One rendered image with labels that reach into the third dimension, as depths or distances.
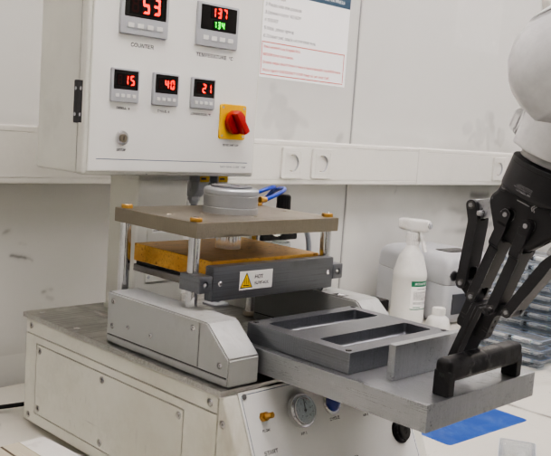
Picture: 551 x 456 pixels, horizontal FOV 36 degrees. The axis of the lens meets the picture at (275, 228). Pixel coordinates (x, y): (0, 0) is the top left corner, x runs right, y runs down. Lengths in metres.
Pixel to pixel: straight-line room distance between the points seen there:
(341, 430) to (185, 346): 0.23
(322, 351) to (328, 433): 0.16
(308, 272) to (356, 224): 0.99
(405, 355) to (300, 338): 0.12
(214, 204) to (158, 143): 0.16
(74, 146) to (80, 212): 0.40
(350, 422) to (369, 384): 0.21
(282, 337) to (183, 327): 0.13
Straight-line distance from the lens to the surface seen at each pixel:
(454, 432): 1.48
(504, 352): 0.98
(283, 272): 1.15
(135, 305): 1.11
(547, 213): 0.89
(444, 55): 2.43
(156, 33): 1.26
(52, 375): 1.30
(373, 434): 1.15
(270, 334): 1.02
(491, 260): 0.92
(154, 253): 1.17
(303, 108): 1.98
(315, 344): 0.97
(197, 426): 1.03
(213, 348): 1.00
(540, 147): 0.86
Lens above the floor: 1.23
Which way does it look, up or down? 7 degrees down
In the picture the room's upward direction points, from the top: 4 degrees clockwise
